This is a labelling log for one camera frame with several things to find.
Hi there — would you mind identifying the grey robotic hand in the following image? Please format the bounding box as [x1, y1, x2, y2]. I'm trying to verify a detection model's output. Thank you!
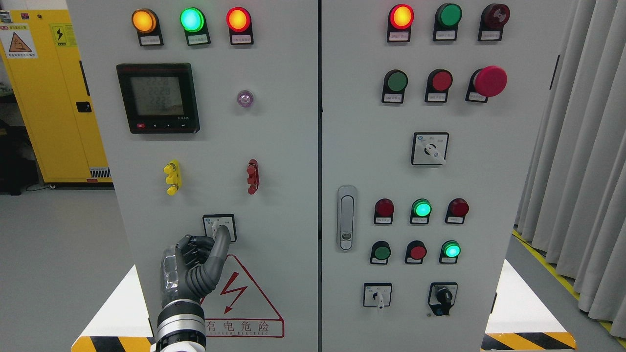
[160, 225, 230, 308]

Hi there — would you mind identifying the rotary selector switch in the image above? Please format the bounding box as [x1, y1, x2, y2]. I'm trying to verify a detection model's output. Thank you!
[202, 214, 237, 242]

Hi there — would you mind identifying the green lit indicator light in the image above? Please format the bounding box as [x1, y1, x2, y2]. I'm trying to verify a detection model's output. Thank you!
[179, 7, 211, 46]

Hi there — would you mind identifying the amber indicator light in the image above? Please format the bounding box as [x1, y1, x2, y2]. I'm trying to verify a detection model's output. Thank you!
[132, 8, 164, 47]

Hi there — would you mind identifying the red lit indicator light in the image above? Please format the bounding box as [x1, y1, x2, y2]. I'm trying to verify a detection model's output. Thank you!
[226, 7, 253, 46]

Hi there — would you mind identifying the red electric danger sticker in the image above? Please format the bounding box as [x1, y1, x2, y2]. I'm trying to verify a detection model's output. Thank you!
[201, 254, 285, 338]

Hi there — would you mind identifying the yellow terminal connector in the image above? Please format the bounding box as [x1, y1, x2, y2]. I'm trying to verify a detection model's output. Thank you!
[163, 159, 182, 196]

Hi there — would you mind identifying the red terminal connector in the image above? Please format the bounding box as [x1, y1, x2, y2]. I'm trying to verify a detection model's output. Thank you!
[246, 159, 260, 195]

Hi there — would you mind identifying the left hazard striped base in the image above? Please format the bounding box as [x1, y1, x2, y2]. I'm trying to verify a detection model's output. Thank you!
[71, 264, 157, 352]

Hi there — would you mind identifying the hazard striped base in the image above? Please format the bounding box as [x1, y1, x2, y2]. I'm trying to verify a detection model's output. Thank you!
[480, 259, 577, 352]
[71, 264, 157, 352]

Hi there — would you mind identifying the black digital power meter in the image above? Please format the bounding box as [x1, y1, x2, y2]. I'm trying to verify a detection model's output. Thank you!
[116, 63, 201, 134]

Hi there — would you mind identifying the small purple indicator lamp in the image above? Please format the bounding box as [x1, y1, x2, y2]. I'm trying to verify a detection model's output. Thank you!
[237, 90, 254, 109]

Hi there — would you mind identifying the small green push button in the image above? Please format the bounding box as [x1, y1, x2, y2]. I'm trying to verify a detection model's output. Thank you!
[369, 241, 391, 265]

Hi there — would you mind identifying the dark red indicator left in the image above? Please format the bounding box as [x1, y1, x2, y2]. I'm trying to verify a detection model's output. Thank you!
[373, 198, 394, 225]

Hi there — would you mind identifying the dark red indicator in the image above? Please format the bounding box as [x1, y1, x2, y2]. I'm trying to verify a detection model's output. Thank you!
[373, 198, 394, 225]
[445, 198, 470, 225]

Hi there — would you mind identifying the grey electrical control cabinet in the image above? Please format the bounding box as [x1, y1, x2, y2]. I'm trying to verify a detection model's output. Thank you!
[67, 0, 575, 352]

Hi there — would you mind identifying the small red push button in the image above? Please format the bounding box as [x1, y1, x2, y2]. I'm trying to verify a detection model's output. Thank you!
[404, 240, 427, 264]

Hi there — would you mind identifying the green lit indicator middle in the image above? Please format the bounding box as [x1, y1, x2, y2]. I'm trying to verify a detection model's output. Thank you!
[409, 198, 432, 225]

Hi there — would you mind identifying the green lit push button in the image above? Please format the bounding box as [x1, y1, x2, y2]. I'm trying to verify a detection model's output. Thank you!
[439, 240, 461, 264]

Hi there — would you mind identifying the yellow safety cabinet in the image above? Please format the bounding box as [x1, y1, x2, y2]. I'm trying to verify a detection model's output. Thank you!
[1, 10, 112, 185]

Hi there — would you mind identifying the dark red indicator right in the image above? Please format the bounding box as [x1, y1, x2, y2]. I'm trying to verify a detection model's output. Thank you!
[445, 198, 470, 225]

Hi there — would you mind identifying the red lit indicator right door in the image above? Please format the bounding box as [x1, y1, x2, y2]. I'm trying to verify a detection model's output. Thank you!
[387, 4, 414, 43]

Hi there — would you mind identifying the red emergency stop button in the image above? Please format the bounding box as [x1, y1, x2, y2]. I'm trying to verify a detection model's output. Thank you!
[465, 66, 508, 103]

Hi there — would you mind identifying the green unlit indicator top right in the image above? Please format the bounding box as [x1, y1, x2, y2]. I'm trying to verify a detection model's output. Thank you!
[432, 2, 462, 42]

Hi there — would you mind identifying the right hazard striped base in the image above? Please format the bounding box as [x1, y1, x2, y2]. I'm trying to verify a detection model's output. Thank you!
[480, 259, 577, 352]

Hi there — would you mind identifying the grey curtain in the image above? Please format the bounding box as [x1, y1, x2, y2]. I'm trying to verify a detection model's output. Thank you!
[516, 0, 626, 338]

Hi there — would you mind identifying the dark red buzzer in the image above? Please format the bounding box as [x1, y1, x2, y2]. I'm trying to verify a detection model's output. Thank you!
[477, 3, 511, 42]

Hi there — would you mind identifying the silver door handle lock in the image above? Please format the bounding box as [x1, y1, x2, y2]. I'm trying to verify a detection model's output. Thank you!
[336, 185, 357, 250]

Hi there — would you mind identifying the lower white selector switch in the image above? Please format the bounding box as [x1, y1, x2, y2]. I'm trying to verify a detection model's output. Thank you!
[362, 282, 393, 309]

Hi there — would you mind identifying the black knob selector switch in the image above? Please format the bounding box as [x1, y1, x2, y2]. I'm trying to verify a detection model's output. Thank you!
[427, 282, 459, 316]

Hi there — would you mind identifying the upper right selector switch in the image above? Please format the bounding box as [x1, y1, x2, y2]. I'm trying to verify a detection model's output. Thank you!
[410, 132, 449, 166]

